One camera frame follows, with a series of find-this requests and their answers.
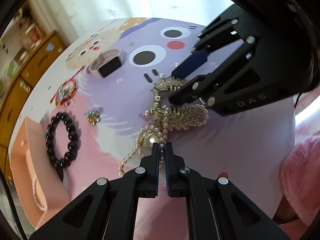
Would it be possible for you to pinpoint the gold rhinestone leaf necklace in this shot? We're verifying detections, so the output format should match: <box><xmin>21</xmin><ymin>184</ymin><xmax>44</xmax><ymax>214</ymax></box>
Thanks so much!
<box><xmin>145</xmin><ymin>77</ymin><xmax>204</xmax><ymax>132</ymax></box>

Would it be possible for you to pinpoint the smart watch with pink band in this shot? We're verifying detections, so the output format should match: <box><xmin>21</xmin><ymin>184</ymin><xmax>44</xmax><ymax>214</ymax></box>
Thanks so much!
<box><xmin>86</xmin><ymin>50</ymin><xmax>123</xmax><ymax>78</ymax></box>

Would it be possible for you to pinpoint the wooden desk with drawers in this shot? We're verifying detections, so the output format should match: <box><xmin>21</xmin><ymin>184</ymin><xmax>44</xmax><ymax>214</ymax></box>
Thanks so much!
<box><xmin>0</xmin><ymin>30</ymin><xmax>67</xmax><ymax>178</ymax></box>

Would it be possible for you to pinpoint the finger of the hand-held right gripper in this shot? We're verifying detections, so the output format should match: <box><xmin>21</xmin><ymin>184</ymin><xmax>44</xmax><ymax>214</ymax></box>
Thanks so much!
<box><xmin>169</xmin><ymin>44</ymin><xmax>300</xmax><ymax>117</ymax></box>
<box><xmin>171</xmin><ymin>6</ymin><xmax>257</xmax><ymax>79</ymax></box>

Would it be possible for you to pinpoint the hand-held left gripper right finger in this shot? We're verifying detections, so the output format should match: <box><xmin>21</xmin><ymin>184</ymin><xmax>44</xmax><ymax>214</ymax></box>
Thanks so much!
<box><xmin>164</xmin><ymin>142</ymin><xmax>292</xmax><ymax>240</ymax></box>

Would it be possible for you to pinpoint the red gold charm ornament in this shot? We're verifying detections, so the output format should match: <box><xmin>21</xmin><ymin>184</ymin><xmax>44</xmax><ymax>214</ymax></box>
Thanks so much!
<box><xmin>51</xmin><ymin>67</ymin><xmax>84</xmax><ymax>107</ymax></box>

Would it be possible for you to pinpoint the pearl necklace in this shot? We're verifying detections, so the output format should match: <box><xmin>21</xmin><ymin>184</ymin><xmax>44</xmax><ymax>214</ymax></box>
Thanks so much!
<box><xmin>118</xmin><ymin>104</ymin><xmax>209</xmax><ymax>177</ymax></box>

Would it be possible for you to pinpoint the pink storage box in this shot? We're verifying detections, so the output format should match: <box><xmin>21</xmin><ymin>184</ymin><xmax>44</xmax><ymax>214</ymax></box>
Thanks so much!
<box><xmin>9</xmin><ymin>116</ymin><xmax>72</xmax><ymax>230</ymax></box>

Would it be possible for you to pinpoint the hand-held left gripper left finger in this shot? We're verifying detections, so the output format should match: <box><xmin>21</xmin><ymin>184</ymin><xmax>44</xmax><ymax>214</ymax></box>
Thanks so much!
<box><xmin>29</xmin><ymin>142</ymin><xmax>160</xmax><ymax>240</ymax></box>

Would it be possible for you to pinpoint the black bead bracelet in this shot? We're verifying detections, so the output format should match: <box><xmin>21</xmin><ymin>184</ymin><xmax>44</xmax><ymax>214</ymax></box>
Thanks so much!
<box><xmin>46</xmin><ymin>112</ymin><xmax>79</xmax><ymax>168</ymax></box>

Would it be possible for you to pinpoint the small gold blue brooch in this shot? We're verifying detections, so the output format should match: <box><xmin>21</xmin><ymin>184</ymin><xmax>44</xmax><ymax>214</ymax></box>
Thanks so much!
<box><xmin>84</xmin><ymin>107</ymin><xmax>103</xmax><ymax>125</ymax></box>

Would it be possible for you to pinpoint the white floral curtain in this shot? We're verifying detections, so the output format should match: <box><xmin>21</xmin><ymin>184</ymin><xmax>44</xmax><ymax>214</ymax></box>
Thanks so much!
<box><xmin>47</xmin><ymin>0</ymin><xmax>238</xmax><ymax>45</ymax></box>

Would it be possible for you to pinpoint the cartoon printed tablecloth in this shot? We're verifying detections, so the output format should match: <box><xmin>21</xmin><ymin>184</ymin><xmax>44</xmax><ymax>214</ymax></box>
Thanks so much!
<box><xmin>7</xmin><ymin>17</ymin><xmax>297</xmax><ymax>240</ymax></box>

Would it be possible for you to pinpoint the red patterned cup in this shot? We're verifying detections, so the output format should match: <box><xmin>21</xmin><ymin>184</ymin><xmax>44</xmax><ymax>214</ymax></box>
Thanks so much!
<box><xmin>22</xmin><ymin>22</ymin><xmax>42</xmax><ymax>47</ymax></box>

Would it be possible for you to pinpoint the thin pearl bracelet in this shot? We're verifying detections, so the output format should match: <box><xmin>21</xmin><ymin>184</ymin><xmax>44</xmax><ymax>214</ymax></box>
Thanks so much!
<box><xmin>31</xmin><ymin>175</ymin><xmax>48</xmax><ymax>212</ymax></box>

